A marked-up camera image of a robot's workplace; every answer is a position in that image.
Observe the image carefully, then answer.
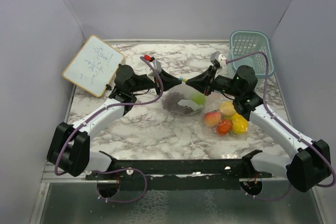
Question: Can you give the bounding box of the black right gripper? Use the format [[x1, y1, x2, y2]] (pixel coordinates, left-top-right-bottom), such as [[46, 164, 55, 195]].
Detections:
[[186, 66, 242, 98]]

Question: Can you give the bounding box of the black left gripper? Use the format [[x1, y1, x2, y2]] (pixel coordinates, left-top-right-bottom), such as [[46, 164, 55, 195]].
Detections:
[[130, 68, 183, 96]]

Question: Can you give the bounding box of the green fake spiky fruit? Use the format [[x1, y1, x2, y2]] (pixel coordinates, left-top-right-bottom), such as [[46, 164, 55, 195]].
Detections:
[[189, 92, 206, 105]]

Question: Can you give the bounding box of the blue zip clear bag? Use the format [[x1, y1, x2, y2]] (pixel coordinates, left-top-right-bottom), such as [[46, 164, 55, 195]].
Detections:
[[162, 78, 205, 116]]

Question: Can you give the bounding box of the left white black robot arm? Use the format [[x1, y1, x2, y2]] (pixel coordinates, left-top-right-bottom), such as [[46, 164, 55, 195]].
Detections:
[[47, 65, 182, 179]]

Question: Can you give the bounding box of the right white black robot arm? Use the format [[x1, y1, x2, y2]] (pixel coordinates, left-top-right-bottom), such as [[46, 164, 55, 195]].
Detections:
[[186, 65, 335, 192]]

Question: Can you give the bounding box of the fake tan pear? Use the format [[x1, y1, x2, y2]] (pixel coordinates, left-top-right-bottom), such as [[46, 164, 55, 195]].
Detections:
[[218, 101, 236, 117]]

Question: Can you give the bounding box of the fake pink peach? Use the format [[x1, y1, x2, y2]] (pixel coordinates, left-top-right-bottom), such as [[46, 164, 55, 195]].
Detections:
[[203, 111, 222, 127]]

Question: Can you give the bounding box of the orange zip clear bag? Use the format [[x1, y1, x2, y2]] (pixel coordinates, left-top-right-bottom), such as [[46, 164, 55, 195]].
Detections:
[[200, 93, 249, 138]]

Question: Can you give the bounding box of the fake yellow banana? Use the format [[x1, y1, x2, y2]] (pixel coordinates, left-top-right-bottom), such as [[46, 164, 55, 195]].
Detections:
[[224, 113, 240, 121]]

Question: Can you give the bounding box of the fake orange tomato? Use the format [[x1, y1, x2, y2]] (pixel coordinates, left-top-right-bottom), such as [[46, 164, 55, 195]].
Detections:
[[216, 119, 232, 135]]

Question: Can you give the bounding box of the fake yellow lemon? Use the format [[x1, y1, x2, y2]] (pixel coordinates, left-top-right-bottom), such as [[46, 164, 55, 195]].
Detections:
[[231, 116, 248, 134]]

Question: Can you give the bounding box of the teal plastic basket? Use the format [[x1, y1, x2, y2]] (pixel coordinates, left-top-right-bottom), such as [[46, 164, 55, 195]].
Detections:
[[228, 30, 275, 80]]

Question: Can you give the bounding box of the yellow framed whiteboard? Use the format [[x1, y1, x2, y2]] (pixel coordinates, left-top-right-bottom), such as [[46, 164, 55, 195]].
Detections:
[[62, 35, 124, 97]]

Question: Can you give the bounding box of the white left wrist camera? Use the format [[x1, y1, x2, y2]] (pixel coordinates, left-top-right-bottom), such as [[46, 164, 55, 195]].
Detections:
[[146, 60, 162, 78]]

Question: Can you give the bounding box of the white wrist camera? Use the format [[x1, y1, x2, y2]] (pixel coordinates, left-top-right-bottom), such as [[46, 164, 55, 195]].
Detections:
[[146, 60, 162, 78], [211, 51, 227, 69]]

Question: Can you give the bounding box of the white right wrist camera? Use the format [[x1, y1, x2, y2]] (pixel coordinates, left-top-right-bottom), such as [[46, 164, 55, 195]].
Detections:
[[211, 51, 227, 69]]

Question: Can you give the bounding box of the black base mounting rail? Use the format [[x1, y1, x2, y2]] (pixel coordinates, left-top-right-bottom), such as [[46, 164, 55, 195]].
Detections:
[[86, 158, 272, 191]]

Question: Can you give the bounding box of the aluminium extrusion rail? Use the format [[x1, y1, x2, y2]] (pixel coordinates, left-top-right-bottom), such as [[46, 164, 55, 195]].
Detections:
[[42, 159, 286, 183]]

